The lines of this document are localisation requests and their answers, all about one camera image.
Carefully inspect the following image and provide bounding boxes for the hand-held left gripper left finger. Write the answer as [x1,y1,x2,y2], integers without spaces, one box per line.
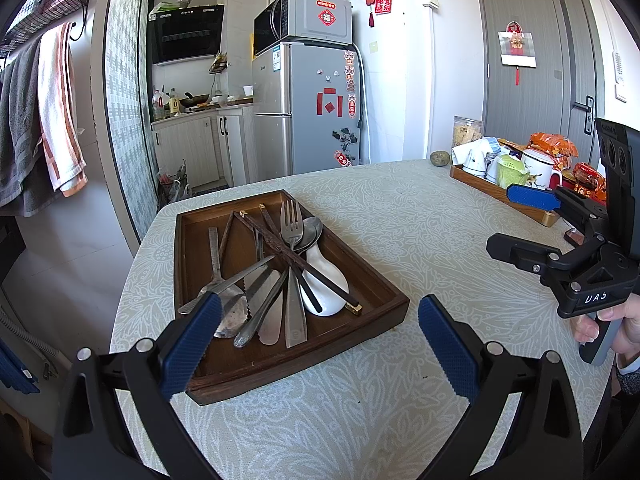
[51,291,223,480]

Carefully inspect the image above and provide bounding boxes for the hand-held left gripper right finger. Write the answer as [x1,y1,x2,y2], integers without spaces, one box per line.
[417,294,586,480]

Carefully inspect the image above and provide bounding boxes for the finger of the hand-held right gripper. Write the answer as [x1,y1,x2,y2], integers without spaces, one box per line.
[506,183,610,242]
[486,232,615,289]

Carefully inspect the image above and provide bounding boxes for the serrated metal cake server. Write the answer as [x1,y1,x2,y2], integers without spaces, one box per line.
[214,260,271,339]

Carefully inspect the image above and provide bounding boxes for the thin-handled metal spoon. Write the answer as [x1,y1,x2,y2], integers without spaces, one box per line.
[199,226,224,297]

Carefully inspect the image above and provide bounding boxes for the dark brown wooden tray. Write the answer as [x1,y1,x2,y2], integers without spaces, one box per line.
[173,189,411,407]

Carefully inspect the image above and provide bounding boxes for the metal fork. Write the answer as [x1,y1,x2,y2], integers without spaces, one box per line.
[279,200,307,349]

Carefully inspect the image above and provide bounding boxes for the dark gold-tipped chopstick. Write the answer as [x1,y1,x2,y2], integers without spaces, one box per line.
[238,210,363,317]
[258,203,323,312]

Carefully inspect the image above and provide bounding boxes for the white ceramic spoon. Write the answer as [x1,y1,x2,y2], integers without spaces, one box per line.
[299,241,351,317]

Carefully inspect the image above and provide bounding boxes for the person's right forearm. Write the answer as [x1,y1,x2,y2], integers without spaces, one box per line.
[612,352,640,401]

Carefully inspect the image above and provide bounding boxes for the person's right hand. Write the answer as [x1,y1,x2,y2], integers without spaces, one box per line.
[571,291,640,359]

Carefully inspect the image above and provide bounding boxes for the white lidded enamel mug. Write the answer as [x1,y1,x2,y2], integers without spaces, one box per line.
[520,149,563,190]

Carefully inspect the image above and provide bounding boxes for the green cup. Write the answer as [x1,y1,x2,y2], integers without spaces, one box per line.
[496,155,531,188]

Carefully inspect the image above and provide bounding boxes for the light wooden cup tray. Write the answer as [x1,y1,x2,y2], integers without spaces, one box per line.
[450,162,561,226]

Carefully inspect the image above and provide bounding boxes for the orange snack bag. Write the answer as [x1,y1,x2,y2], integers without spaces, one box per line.
[529,132,580,171]

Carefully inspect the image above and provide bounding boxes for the white paper packet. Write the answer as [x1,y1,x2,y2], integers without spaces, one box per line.
[452,137,521,161]

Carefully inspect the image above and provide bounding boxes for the red snack packet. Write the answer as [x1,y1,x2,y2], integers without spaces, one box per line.
[572,162,608,201]

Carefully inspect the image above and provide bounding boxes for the white cup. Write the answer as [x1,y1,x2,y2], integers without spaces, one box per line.
[462,147,488,177]

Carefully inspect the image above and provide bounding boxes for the pale green patterned tablecloth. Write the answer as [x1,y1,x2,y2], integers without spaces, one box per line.
[109,160,616,480]

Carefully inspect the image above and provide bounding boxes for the grey door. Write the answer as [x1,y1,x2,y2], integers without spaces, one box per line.
[472,0,611,161]

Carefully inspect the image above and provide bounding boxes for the clear snack jar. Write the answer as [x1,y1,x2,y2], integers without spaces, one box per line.
[452,116,485,150]

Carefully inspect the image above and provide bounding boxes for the bundle of plastic bags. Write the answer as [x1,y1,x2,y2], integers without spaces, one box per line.
[157,160,193,203]

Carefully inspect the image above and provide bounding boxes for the blue cloth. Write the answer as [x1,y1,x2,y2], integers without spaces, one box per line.
[0,337,41,393]

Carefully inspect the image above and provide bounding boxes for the white kitchen cabinet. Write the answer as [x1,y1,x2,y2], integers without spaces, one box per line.
[151,102,258,193]

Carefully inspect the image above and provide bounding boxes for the silver refrigerator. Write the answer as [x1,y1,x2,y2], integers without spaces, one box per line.
[251,40,368,178]

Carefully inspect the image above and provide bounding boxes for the patterned glass sliding door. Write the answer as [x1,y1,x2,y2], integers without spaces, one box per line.
[102,0,161,241]

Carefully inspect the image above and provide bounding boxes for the pink striped towel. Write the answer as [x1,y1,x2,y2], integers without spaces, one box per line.
[37,22,88,198]

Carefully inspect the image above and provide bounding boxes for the silver microwave oven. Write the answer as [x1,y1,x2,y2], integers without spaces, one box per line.
[252,0,353,58]

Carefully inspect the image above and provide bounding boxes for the black range hood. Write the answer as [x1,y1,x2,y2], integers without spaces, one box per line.
[150,4,225,66]

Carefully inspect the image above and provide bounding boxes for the black door handle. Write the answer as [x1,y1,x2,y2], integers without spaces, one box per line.
[572,95,596,133]

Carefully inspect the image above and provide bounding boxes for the white and red wall calendar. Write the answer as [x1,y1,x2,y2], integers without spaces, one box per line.
[497,21,538,86]

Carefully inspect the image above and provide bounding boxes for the black wire wall rack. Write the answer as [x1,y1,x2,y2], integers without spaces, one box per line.
[0,0,98,58]

